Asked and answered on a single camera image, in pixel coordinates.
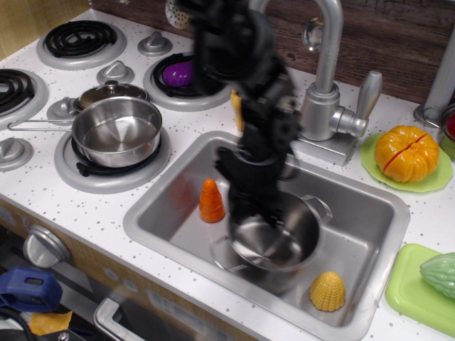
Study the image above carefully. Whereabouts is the front burner under saucepan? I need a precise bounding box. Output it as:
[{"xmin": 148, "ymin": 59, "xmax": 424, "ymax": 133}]
[{"xmin": 54, "ymin": 129, "xmax": 171, "ymax": 194}]

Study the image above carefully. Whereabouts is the yellow cloth piece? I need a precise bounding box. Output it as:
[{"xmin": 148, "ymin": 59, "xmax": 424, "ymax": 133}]
[{"xmin": 28, "ymin": 310, "xmax": 73, "ymax": 336}]

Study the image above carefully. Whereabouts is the silver stove knob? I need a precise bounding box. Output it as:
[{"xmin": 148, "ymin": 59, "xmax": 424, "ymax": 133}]
[
  {"xmin": 137, "ymin": 31, "xmax": 173, "ymax": 57},
  {"xmin": 97, "ymin": 60, "xmax": 135, "ymax": 84},
  {"xmin": 47, "ymin": 97, "xmax": 78, "ymax": 120},
  {"xmin": 1, "ymin": 138, "xmax": 33, "ymax": 171}
]

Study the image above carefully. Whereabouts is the steel pot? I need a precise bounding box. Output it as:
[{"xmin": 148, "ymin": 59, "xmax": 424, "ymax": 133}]
[{"xmin": 210, "ymin": 192, "xmax": 333, "ymax": 295}]

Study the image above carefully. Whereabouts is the steel saucepan with handle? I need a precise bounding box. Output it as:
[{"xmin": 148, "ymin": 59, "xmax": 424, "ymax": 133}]
[{"xmin": 7, "ymin": 96, "xmax": 162, "ymax": 168}]

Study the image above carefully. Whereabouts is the steel container with red item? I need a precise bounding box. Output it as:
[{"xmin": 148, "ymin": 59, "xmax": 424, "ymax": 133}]
[{"xmin": 422, "ymin": 104, "xmax": 454, "ymax": 162}]

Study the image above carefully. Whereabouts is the orange toy pumpkin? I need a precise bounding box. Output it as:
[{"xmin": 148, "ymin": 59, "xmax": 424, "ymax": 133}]
[{"xmin": 374, "ymin": 125, "xmax": 439, "ymax": 183}]

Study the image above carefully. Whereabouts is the silver oven door handle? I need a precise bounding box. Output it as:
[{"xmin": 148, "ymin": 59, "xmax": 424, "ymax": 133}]
[{"xmin": 93, "ymin": 298, "xmax": 144, "ymax": 341}]

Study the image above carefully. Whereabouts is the back left black burner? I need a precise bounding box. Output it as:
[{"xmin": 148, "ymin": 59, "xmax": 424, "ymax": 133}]
[{"xmin": 36, "ymin": 20, "xmax": 127, "ymax": 70}]

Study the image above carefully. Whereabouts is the silver stove knob top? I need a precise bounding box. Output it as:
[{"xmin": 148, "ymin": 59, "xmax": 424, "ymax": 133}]
[{"xmin": 137, "ymin": 31, "xmax": 173, "ymax": 57}]

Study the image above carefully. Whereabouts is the hanging slotted spoon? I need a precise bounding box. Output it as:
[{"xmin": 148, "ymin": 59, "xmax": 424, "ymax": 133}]
[{"xmin": 165, "ymin": 0, "xmax": 190, "ymax": 30}]

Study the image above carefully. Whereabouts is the steel pot lid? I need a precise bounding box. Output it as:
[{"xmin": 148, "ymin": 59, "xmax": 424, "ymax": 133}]
[{"xmin": 74, "ymin": 80, "xmax": 149, "ymax": 112}]

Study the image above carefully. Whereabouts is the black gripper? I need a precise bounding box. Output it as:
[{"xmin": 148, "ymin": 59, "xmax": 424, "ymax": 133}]
[{"xmin": 215, "ymin": 126, "xmax": 291, "ymax": 227}]

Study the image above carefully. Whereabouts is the silver faucet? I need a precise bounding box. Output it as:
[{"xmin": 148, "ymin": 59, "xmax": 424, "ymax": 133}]
[{"xmin": 295, "ymin": 1, "xmax": 382, "ymax": 166}]

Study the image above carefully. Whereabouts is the back right black burner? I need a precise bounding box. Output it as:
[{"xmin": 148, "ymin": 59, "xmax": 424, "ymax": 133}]
[{"xmin": 143, "ymin": 53, "xmax": 231, "ymax": 112}]

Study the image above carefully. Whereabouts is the silver stove knob middle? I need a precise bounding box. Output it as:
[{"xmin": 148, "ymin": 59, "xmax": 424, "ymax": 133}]
[{"xmin": 97, "ymin": 60, "xmax": 135, "ymax": 84}]

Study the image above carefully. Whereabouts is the far left black burner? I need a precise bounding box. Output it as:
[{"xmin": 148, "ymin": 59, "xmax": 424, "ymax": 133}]
[{"xmin": 1, "ymin": 69, "xmax": 48, "ymax": 131}]

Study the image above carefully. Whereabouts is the yellow toy bell pepper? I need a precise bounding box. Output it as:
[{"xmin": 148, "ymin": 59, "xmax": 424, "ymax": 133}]
[{"xmin": 230, "ymin": 89, "xmax": 245, "ymax": 131}]

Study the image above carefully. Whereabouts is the green square plate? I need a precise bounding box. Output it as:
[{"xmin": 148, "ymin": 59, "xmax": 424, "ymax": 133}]
[{"xmin": 385, "ymin": 244, "xmax": 454, "ymax": 337}]

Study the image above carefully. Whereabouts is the hanging metal ladle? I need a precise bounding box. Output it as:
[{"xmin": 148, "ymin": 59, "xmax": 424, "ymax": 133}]
[{"xmin": 301, "ymin": 18, "xmax": 323, "ymax": 53}]

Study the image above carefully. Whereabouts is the silver sink basin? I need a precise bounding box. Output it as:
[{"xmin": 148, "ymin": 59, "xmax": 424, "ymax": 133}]
[{"xmin": 124, "ymin": 131, "xmax": 410, "ymax": 340}]

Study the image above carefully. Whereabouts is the orange toy carrot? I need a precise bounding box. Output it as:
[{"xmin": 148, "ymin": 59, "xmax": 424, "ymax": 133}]
[{"xmin": 199, "ymin": 178, "xmax": 225, "ymax": 223}]

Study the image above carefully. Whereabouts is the silver oven dial knob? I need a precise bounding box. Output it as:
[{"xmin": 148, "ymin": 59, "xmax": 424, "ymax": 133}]
[{"xmin": 23, "ymin": 224, "xmax": 71, "ymax": 269}]

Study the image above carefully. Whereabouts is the light green plate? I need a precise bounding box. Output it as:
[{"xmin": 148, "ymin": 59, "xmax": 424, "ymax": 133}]
[{"xmin": 360, "ymin": 134, "xmax": 454, "ymax": 193}]

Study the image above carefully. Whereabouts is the purple toy eggplant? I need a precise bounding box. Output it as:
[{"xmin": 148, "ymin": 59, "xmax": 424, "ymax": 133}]
[{"xmin": 162, "ymin": 61, "xmax": 193, "ymax": 87}]

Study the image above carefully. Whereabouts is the silver stove knob front left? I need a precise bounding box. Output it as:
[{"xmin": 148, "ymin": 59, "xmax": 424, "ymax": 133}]
[{"xmin": 1, "ymin": 138, "xmax": 33, "ymax": 171}]

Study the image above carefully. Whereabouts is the green toy bitter gourd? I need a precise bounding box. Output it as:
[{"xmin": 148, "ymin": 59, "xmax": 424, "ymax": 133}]
[{"xmin": 419, "ymin": 252, "xmax": 454, "ymax": 298}]

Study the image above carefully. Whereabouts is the yellow toy corn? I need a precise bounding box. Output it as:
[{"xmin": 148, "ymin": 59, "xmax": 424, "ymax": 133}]
[{"xmin": 309, "ymin": 271, "xmax": 346, "ymax": 312}]

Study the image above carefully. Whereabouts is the black burner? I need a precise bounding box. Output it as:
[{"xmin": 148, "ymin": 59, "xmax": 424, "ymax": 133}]
[
  {"xmin": 36, "ymin": 20, "xmax": 127, "ymax": 70},
  {"xmin": 1, "ymin": 69, "xmax": 48, "ymax": 131},
  {"xmin": 143, "ymin": 53, "xmax": 231, "ymax": 112}
]

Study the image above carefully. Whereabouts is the blue clamp tool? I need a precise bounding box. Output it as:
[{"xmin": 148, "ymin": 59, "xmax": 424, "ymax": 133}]
[{"xmin": 1, "ymin": 267, "xmax": 63, "ymax": 313}]

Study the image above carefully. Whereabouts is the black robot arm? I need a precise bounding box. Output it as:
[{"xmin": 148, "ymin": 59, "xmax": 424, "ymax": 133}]
[{"xmin": 176, "ymin": 1, "xmax": 301, "ymax": 227}]

